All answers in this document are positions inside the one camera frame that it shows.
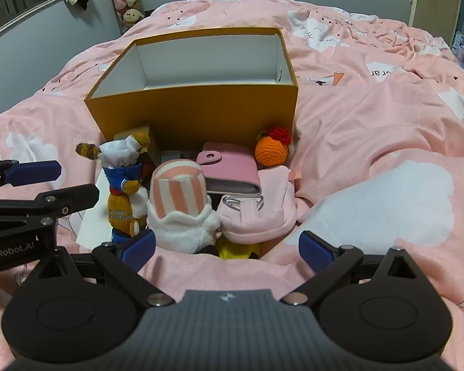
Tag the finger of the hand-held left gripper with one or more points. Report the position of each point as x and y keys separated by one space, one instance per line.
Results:
x=71 y=197
x=34 y=172

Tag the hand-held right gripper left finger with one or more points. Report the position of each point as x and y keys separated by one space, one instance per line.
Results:
x=138 y=248

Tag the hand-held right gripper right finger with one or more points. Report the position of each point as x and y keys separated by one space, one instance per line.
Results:
x=313 y=250

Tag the yellow cardboard box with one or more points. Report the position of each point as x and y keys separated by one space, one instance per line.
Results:
x=216 y=112

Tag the bear plush with chef hat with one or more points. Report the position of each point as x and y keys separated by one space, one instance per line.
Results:
x=122 y=208

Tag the pink fabric pouch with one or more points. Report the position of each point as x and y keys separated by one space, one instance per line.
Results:
x=266 y=208

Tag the pink striped plush toy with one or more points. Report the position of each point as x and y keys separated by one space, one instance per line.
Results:
x=178 y=189

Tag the yellow plush toy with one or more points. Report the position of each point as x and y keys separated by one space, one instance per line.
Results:
x=232 y=252

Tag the orange crochet ball charm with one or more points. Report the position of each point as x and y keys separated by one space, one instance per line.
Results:
x=270 y=151

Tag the pink snap wallet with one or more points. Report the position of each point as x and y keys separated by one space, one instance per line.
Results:
x=236 y=167

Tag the white curved rail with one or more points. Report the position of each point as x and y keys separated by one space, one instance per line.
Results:
x=23 y=14

